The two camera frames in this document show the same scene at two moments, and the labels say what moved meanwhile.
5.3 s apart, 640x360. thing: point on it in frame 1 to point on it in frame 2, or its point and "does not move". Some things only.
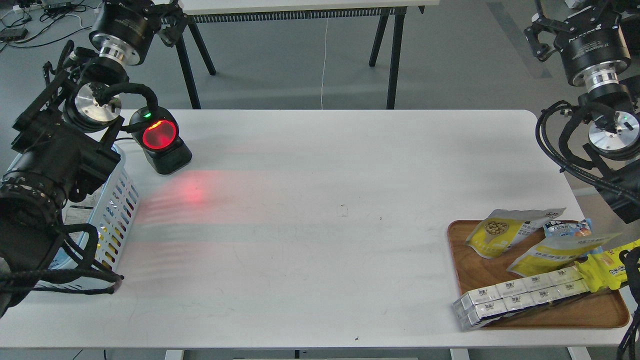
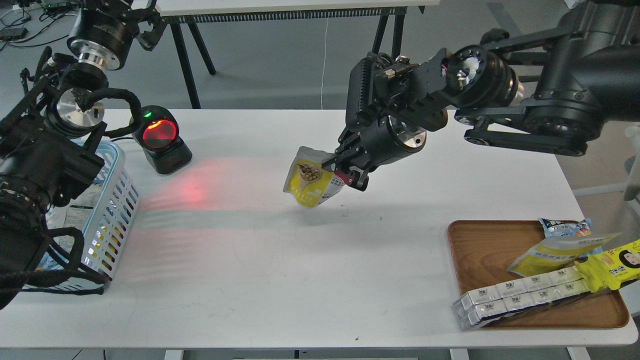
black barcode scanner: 156,131 does not move
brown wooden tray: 607,307 does not move
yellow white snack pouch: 494,235 to 307,182
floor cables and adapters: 29,22 does not move
